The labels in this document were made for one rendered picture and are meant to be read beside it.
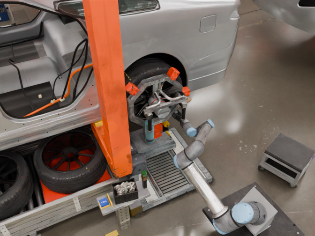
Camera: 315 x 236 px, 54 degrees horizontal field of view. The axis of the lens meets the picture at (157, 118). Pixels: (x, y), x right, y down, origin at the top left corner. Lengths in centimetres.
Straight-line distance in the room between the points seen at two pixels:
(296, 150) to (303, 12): 188
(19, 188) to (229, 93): 295
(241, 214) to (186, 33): 156
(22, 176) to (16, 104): 71
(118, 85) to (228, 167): 188
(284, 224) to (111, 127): 165
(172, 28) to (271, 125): 203
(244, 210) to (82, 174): 139
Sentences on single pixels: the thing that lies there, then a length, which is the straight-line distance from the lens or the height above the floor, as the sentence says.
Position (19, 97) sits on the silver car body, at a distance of 334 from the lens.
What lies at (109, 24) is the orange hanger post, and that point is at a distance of 186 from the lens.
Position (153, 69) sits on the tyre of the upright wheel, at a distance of 279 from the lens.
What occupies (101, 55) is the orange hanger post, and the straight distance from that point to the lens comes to 192.
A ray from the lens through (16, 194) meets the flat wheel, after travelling 293.
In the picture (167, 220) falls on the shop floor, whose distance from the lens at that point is 312.
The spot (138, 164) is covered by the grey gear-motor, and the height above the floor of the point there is 39.
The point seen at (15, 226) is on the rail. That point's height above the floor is 31.
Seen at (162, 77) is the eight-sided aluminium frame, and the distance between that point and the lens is 278.
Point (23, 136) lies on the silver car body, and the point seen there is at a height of 84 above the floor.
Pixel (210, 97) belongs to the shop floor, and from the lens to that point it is 439.
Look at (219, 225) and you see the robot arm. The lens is 264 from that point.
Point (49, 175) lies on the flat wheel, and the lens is 293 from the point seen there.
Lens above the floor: 273
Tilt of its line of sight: 43 degrees down
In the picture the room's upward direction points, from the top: straight up
